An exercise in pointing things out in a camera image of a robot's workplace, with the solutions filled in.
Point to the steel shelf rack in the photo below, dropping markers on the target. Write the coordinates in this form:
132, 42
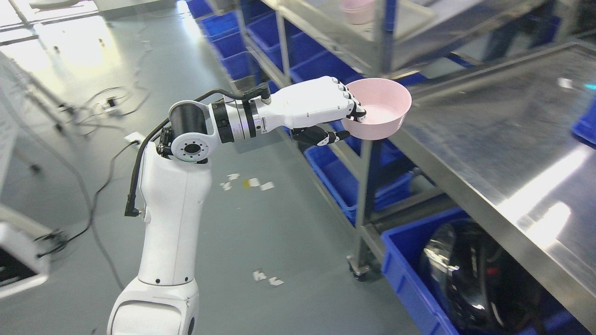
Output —
494, 138

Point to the blue bin under table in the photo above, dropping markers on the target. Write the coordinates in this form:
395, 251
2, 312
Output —
400, 267

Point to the pink plastic bowl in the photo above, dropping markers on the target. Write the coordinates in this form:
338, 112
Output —
386, 104

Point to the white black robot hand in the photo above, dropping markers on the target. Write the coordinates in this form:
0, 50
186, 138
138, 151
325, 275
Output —
301, 107

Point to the black helmet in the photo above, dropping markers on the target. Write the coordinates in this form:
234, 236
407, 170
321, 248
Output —
481, 288

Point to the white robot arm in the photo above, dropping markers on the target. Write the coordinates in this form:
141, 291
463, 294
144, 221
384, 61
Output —
174, 178

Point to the stacked pink bowls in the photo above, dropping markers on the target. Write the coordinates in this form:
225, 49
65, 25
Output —
358, 12

